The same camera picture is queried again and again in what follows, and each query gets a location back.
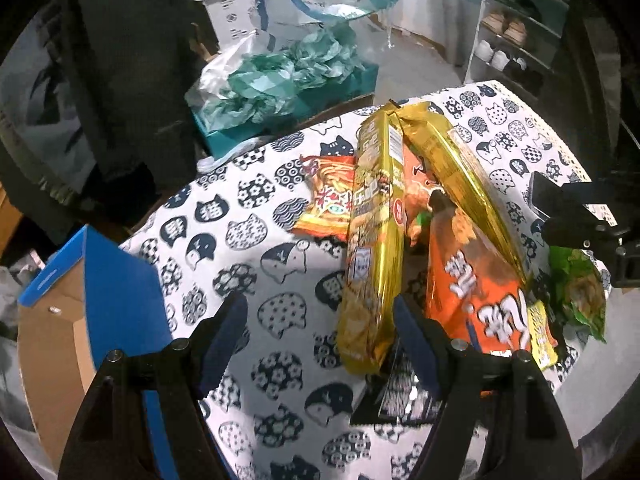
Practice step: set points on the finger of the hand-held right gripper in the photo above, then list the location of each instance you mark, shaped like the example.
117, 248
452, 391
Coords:
575, 232
555, 192

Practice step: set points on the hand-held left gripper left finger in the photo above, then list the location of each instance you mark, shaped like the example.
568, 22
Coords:
225, 340

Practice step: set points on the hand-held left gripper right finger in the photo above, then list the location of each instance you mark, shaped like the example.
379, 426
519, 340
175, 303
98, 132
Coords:
412, 340

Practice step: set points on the large orange gold snack bag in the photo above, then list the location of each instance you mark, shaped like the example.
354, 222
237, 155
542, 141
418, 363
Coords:
465, 270

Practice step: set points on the long gold snack packet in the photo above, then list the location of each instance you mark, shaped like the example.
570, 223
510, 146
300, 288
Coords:
370, 240

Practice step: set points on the blue cardboard box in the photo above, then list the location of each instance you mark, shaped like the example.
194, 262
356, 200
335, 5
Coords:
115, 285

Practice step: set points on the red fries snack packet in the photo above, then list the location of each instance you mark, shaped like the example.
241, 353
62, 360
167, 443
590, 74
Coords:
327, 195

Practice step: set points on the black snack packet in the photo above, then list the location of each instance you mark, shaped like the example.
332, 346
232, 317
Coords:
400, 400

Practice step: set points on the black shoe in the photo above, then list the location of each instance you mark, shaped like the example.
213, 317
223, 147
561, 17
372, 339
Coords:
522, 72

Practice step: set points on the cat print tablecloth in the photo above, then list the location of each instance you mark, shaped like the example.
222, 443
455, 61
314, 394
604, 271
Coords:
280, 220

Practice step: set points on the white sneaker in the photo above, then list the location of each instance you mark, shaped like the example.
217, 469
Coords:
500, 59
484, 50

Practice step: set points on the tan shoe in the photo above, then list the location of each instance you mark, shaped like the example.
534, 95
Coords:
492, 20
516, 31

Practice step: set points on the white cloth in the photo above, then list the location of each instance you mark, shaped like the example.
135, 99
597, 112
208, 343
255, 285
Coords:
212, 165

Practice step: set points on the grey shoe rack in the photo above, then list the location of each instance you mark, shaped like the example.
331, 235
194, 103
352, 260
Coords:
475, 20

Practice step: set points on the dark slipper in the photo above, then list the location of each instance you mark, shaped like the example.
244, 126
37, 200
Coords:
515, 2

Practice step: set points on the teal box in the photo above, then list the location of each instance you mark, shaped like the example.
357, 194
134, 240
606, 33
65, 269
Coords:
220, 135

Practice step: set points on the green tissue paper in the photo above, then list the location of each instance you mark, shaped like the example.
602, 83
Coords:
270, 75

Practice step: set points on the clear plastic bag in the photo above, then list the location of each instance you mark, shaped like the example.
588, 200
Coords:
220, 67

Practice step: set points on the grey plastic bag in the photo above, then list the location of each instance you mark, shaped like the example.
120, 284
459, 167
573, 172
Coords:
45, 110

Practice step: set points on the dark cloth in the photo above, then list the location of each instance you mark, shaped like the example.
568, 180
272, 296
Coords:
125, 60

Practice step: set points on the white patterned box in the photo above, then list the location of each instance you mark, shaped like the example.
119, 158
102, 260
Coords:
235, 20

